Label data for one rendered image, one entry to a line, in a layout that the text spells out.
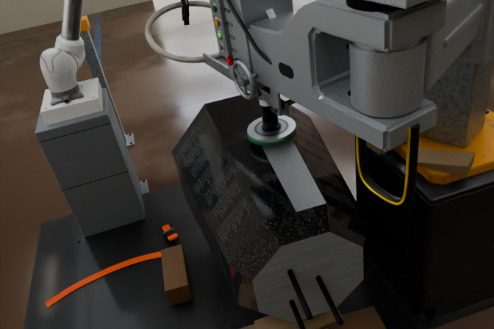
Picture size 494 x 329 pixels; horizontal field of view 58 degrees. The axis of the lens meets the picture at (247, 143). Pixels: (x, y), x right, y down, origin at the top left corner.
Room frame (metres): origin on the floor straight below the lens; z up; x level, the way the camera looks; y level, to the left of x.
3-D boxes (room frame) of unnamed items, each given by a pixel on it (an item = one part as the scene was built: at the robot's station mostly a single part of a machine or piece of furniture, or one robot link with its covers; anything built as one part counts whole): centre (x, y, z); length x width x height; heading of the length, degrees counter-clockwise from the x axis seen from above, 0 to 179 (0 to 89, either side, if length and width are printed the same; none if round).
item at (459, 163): (1.34, -0.72, 0.80); 0.20 x 0.10 x 0.05; 48
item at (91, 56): (3.34, 1.05, 0.54); 0.20 x 0.20 x 1.09; 10
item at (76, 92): (2.40, 0.96, 0.91); 0.22 x 0.18 x 0.06; 15
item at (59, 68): (2.43, 0.97, 1.05); 0.18 x 0.16 x 0.22; 176
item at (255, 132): (1.67, -0.12, 0.87); 0.21 x 0.21 x 0.01
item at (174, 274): (1.69, 0.49, 0.07); 0.30 x 0.12 x 0.12; 8
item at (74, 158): (2.42, 0.97, 0.40); 0.50 x 0.50 x 0.80; 11
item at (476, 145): (1.54, -0.86, 0.76); 0.49 x 0.49 x 0.05; 10
